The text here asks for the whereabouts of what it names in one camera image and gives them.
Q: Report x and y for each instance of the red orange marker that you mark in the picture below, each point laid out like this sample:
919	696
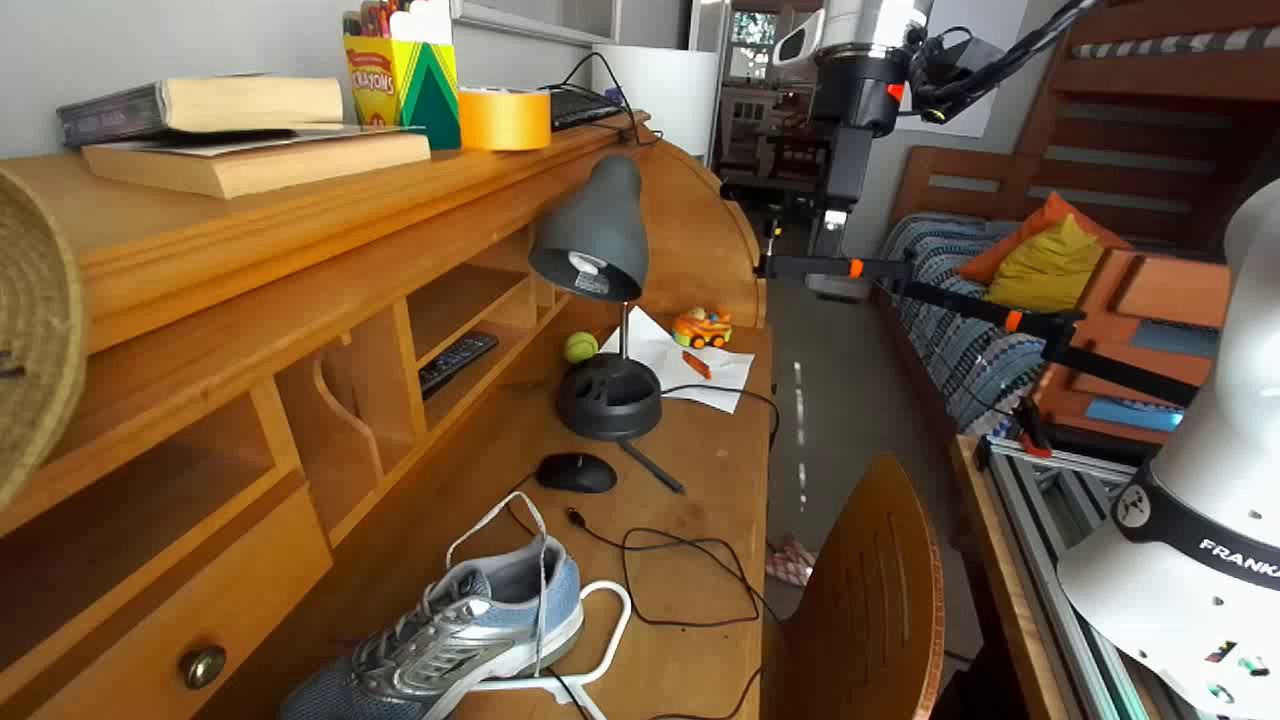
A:
699	367

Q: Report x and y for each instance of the white paper sheet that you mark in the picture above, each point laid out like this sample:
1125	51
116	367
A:
660	350

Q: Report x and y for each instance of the orange yellow toy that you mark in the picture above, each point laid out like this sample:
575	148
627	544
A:
702	327

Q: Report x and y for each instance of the dark background shelf unit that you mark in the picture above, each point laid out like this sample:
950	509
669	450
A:
764	133

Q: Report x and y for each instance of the black pen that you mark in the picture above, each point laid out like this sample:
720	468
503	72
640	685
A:
655	466

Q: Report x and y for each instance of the flat tan book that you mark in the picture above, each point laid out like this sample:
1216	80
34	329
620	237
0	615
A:
255	163

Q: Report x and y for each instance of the grey desk lamp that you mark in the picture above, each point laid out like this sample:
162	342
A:
597	226
724	394

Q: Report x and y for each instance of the grey blue sneaker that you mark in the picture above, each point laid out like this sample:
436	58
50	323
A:
454	634

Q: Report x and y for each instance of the wooden chair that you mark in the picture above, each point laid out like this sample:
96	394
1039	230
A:
873	602

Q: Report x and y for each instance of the white clothes hanger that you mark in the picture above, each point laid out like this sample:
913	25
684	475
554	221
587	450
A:
618	627

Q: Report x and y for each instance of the black power strip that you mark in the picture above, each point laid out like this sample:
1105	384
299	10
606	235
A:
587	107

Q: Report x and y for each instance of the black computer mouse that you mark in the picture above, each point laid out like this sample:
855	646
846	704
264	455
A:
579	475

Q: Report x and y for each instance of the round metal drawer knob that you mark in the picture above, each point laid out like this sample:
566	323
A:
203	664

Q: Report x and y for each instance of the yellow-green pillow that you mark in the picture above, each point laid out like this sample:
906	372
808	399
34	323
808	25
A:
1049	264

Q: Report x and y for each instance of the woven straw basket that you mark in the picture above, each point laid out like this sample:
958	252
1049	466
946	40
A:
34	346

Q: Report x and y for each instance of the wooden bunk bed frame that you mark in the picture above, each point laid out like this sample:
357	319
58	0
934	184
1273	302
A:
1161	122

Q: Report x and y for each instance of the striped blue bedding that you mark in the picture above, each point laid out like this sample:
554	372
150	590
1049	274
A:
966	353

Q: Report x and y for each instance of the wooden roll-top desk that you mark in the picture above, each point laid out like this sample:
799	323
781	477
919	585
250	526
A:
242	346

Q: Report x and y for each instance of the small pink floor item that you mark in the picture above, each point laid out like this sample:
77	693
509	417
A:
791	560

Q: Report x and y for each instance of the aluminium frame robot table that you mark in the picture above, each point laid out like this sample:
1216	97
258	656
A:
1054	532

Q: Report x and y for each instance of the yellow-green tennis ball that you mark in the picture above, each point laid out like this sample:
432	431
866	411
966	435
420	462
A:
583	346

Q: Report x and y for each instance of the black remote control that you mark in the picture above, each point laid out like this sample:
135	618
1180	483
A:
457	367

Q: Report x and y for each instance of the thick dark-covered book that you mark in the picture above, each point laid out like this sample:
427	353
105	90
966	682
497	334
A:
203	107

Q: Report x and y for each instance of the yellow green crayon box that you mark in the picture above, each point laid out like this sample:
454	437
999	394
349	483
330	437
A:
401	80

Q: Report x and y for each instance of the orange pillow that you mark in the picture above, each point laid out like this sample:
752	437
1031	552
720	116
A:
1054	210

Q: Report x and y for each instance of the yellow tape roll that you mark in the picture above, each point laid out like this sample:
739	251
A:
507	122

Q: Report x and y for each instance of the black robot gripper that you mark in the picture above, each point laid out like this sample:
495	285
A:
862	90

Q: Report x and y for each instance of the black orange-jointed mount arm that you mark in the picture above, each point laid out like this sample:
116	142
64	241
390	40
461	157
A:
963	302

